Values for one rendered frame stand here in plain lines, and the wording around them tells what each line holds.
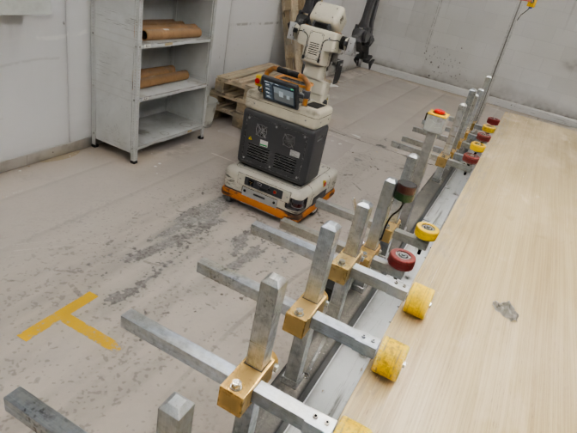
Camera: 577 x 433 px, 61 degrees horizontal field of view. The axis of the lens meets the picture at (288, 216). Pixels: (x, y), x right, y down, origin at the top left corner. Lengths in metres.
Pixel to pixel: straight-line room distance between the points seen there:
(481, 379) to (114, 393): 1.45
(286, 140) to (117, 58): 1.39
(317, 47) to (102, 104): 1.69
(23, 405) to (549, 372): 1.10
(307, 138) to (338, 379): 1.97
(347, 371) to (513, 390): 0.48
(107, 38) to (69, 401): 2.57
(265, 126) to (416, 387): 2.43
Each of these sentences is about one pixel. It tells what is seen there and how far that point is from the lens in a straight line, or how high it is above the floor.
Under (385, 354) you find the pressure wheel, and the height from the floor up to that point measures 0.97.
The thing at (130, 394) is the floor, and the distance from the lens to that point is 2.18.
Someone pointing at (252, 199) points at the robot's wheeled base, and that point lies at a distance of 3.40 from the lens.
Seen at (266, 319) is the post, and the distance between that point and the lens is 0.87.
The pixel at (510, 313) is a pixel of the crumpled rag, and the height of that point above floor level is 0.91.
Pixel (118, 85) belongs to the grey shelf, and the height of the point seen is 0.57.
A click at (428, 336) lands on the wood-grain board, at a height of 0.90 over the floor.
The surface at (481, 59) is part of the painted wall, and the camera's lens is 9.16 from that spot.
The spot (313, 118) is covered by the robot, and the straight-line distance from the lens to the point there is 3.11.
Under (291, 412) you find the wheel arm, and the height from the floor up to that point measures 0.96.
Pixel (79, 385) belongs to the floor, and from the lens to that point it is 2.23.
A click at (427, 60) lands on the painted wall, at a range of 9.30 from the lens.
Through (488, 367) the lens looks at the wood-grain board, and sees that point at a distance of 1.27.
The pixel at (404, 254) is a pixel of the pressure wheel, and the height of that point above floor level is 0.91.
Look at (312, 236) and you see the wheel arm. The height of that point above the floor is 0.85.
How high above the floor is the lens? 1.65
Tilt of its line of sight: 28 degrees down
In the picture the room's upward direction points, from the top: 12 degrees clockwise
